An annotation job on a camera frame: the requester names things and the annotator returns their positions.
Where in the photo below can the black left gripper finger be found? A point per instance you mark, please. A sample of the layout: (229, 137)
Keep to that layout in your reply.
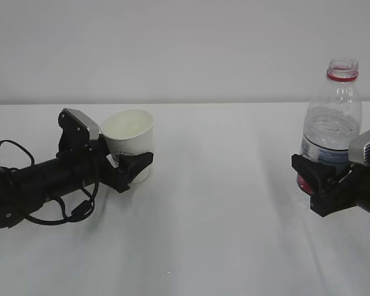
(136, 167)

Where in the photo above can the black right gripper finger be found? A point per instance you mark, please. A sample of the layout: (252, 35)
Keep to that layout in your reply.
(315, 178)

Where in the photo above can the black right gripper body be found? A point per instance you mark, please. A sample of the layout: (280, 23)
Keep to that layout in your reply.
(351, 191)

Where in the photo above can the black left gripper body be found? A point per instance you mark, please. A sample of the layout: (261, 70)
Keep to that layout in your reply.
(89, 164)

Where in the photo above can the white paper coffee cup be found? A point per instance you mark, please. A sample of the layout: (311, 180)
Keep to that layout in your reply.
(128, 133)

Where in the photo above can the clear plastic water bottle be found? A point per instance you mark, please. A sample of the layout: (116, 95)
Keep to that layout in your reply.
(333, 117)

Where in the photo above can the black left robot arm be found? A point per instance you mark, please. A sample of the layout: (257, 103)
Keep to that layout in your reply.
(63, 190)

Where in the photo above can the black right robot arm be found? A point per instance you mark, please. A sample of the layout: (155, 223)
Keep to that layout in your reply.
(333, 191)

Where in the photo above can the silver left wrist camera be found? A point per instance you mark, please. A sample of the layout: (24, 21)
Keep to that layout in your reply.
(76, 124)

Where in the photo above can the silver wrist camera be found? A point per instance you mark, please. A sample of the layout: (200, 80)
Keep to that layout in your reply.
(359, 149)
(76, 124)

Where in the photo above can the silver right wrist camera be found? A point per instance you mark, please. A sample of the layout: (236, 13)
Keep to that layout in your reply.
(359, 149)

